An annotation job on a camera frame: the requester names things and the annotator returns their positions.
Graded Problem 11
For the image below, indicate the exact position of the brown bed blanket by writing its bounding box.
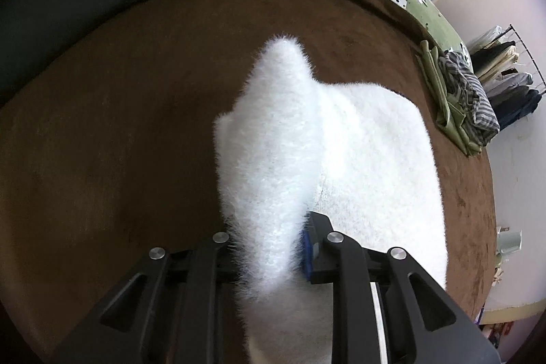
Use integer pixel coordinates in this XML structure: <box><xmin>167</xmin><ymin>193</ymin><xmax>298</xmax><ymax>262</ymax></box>
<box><xmin>1</xmin><ymin>0</ymin><xmax>495</xmax><ymax>359</ymax></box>

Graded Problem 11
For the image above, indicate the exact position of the olive green folded cloth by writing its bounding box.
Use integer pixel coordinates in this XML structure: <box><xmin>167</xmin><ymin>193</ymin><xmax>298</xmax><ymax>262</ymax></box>
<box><xmin>416</xmin><ymin>40</ymin><xmax>482</xmax><ymax>156</ymax></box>

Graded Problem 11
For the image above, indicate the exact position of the white fuzzy sweater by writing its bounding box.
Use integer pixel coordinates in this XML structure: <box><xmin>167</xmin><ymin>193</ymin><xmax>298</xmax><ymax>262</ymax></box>
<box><xmin>215</xmin><ymin>37</ymin><xmax>448</xmax><ymax>363</ymax></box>

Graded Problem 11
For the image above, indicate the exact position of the grey striped garment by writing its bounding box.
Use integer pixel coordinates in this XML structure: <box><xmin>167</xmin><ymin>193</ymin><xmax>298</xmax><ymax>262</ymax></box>
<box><xmin>438</xmin><ymin>51</ymin><xmax>500</xmax><ymax>148</ymax></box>

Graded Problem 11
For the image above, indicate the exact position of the clothes rack with garments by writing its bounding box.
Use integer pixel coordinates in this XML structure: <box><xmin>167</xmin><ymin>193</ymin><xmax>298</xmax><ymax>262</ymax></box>
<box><xmin>466</xmin><ymin>25</ymin><xmax>545</xmax><ymax>129</ymax></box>

